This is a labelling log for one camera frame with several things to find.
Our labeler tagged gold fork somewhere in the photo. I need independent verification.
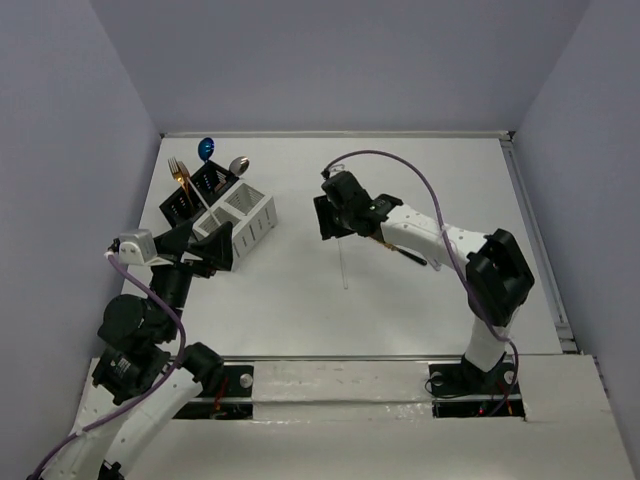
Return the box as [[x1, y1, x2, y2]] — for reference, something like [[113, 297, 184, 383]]
[[167, 157, 185, 193]]

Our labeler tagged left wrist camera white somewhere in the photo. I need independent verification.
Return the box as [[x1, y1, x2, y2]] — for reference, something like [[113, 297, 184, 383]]
[[105, 229, 171, 267]]

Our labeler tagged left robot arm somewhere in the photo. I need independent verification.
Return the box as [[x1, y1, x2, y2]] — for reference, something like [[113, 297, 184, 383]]
[[31, 221, 233, 479]]

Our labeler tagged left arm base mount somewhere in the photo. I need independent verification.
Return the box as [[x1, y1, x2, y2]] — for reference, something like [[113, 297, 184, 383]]
[[174, 363, 254, 421]]

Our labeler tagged silver spoon pink handle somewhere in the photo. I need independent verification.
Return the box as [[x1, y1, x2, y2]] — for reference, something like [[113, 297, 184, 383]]
[[214, 156, 250, 192]]

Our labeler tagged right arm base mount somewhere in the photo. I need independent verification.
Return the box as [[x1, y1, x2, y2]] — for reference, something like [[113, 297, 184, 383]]
[[424, 362, 526, 419]]

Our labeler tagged gold knife black handle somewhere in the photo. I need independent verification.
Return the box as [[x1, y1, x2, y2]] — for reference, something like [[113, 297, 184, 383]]
[[372, 238, 428, 266]]

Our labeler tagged white utensil container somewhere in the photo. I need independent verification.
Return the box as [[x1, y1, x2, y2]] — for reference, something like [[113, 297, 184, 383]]
[[193, 180, 278, 271]]

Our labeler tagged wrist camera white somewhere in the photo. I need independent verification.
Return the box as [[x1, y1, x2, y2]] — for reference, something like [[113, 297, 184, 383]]
[[321, 162, 345, 179], [105, 229, 171, 267]]

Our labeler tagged black utensil container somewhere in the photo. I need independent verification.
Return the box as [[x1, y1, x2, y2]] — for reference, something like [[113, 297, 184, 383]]
[[159, 162, 239, 240]]

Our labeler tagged copper fork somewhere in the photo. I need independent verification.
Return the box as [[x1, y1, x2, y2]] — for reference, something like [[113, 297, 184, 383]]
[[177, 161, 196, 215]]

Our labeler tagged blue metallic spoon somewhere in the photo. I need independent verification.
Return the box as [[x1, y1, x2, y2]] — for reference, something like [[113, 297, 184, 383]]
[[197, 137, 216, 163]]

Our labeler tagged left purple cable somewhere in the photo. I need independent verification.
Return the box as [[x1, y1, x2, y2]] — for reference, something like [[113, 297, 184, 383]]
[[27, 252, 187, 480]]

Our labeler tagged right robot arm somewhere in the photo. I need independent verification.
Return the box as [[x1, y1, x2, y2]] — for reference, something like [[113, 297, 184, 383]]
[[314, 171, 535, 392]]

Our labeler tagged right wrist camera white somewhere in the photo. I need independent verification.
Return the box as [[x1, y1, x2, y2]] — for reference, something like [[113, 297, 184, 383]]
[[321, 162, 345, 179]]

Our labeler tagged clear chopstick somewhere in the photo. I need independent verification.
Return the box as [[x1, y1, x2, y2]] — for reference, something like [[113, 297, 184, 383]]
[[337, 239, 349, 290], [183, 174, 223, 225]]

